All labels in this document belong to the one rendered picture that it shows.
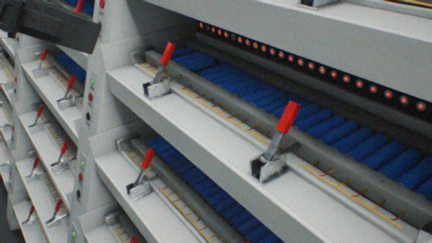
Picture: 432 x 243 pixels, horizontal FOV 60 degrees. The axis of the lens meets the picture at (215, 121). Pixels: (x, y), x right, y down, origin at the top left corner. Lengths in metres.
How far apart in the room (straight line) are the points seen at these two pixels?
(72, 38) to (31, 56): 1.08
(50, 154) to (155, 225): 0.64
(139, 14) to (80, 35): 0.39
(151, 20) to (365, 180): 0.52
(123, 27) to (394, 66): 0.53
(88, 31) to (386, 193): 0.32
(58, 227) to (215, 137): 0.81
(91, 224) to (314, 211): 0.61
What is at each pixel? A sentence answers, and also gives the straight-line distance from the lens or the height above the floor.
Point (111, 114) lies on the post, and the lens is 0.79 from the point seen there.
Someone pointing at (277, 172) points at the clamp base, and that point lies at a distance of 0.43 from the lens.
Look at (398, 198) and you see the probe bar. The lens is 0.40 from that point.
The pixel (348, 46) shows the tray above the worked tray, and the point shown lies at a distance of 0.35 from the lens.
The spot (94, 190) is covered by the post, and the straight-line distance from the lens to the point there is 0.87.
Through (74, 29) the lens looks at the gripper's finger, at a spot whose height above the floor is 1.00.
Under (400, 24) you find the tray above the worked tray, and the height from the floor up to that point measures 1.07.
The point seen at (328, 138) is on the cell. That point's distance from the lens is 0.47.
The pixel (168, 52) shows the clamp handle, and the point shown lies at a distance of 0.61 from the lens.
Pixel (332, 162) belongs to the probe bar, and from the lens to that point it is 0.43.
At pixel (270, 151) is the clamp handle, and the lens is 0.42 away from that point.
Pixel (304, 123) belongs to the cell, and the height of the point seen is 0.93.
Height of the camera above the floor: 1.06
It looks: 19 degrees down
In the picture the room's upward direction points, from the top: 14 degrees clockwise
